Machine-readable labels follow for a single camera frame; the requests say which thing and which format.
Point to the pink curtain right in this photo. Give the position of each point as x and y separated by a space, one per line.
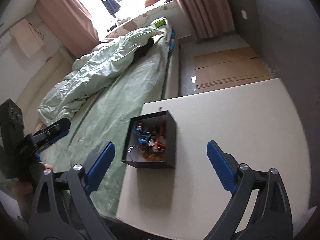
208 18

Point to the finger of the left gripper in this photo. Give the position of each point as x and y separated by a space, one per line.
52 133

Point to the white wall socket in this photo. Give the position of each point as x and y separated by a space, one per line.
244 14

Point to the pink curtain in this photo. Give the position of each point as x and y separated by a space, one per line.
208 18
71 23

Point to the light green duvet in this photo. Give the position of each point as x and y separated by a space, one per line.
98 70

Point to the pink curtain left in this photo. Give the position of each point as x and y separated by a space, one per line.
71 23

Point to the black jewelry box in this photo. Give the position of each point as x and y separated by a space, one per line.
151 141

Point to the green bed sheet bed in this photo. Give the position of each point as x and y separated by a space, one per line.
105 116

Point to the black garment on bed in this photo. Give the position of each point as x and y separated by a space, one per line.
142 51

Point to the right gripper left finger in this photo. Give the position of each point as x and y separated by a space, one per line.
96 165

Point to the left hand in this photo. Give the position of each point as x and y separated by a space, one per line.
27 183

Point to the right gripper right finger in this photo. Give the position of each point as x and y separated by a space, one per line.
224 165

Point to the green box on bed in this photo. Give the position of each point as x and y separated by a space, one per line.
159 22

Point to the flattened cardboard sheet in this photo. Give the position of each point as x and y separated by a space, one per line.
229 68

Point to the floral pillow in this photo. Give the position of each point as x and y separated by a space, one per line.
139 20

